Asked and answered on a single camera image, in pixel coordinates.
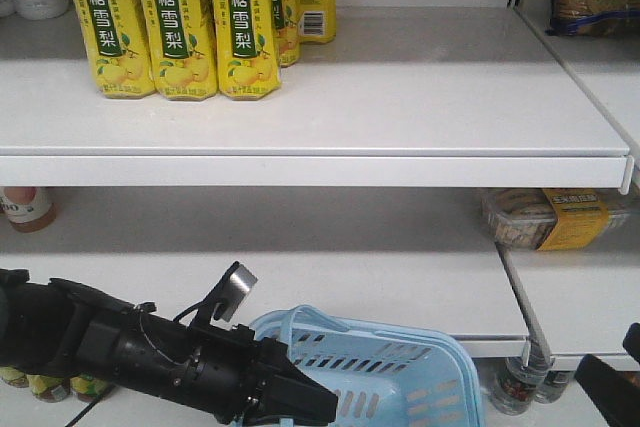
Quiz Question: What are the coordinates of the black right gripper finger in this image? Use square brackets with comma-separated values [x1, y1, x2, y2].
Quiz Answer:
[574, 354, 639, 426]

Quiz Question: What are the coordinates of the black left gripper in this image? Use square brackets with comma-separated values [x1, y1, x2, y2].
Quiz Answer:
[174, 326, 338, 425]

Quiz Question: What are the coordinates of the light blue plastic basket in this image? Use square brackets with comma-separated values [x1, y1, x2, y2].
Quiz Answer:
[250, 305, 485, 426]

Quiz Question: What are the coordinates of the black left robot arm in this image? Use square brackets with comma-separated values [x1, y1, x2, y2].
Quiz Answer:
[1, 263, 338, 426]

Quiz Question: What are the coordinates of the clear water bottle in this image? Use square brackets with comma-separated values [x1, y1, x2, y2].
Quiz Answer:
[534, 371, 575, 404]
[489, 341, 550, 416]

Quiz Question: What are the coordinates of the clear cookie box yellow label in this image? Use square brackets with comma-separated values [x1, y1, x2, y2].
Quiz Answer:
[480, 188, 639, 251]

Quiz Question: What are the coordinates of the green tea bottle bottom shelf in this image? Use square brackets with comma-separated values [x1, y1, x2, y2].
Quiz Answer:
[27, 374, 70, 403]

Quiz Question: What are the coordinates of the white metal shelving unit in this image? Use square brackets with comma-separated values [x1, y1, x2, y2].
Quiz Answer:
[0, 0, 640, 427]

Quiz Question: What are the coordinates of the orange juice bottle lower shelf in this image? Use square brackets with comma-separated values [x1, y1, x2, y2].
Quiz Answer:
[1, 187, 57, 233]

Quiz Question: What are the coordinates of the rear yellow pear drink bottle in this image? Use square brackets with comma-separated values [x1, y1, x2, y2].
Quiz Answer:
[271, 0, 300, 67]

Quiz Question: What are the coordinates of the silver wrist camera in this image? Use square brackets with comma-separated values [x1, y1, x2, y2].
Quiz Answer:
[211, 261, 258, 322]

